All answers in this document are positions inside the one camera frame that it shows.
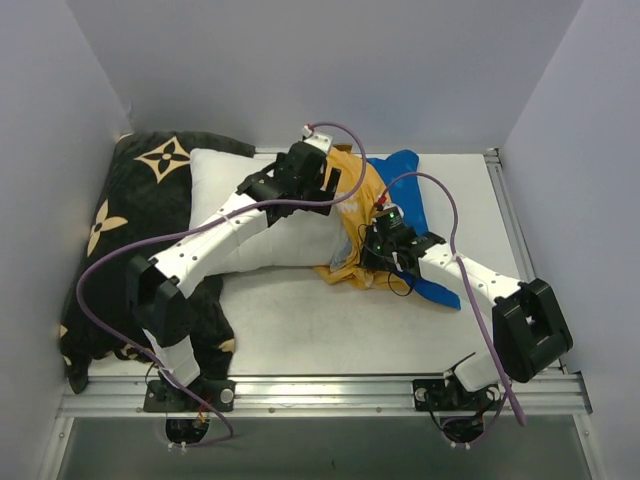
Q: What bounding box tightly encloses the blue and orange pillowcase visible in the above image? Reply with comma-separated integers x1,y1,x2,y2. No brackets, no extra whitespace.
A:
314,149,461,310

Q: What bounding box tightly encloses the white pillow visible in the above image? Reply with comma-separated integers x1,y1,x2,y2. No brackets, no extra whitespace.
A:
188,147,351,274

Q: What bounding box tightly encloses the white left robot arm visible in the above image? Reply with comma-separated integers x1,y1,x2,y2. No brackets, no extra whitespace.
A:
127,133,341,411

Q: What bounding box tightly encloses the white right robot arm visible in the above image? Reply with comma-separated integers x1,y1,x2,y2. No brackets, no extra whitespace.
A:
361,204,574,409

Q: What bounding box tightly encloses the black patterned plush pillow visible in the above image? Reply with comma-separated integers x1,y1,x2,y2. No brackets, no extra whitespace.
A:
59,131,255,394

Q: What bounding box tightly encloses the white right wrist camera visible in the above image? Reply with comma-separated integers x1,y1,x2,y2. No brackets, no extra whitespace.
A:
374,196,404,219

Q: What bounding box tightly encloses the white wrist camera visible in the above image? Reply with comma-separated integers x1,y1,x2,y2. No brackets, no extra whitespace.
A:
374,196,404,219
302,125,333,153

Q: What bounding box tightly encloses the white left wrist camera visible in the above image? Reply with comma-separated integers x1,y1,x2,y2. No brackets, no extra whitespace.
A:
302,125,333,153

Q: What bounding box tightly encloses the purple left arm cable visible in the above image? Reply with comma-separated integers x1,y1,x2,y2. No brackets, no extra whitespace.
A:
75,121,371,447

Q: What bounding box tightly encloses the aluminium right frame rail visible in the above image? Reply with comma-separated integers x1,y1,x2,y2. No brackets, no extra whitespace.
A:
484,148,573,373

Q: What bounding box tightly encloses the aluminium frame rail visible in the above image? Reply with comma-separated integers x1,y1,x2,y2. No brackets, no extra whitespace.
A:
58,370,592,420
484,148,573,373

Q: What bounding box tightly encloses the aluminium front frame rail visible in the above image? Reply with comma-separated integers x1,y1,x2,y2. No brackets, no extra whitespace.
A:
58,370,592,420

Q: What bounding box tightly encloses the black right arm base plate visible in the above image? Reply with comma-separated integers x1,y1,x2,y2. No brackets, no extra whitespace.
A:
412,378,501,413

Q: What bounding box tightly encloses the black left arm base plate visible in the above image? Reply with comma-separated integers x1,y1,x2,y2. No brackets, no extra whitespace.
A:
142,377,236,413

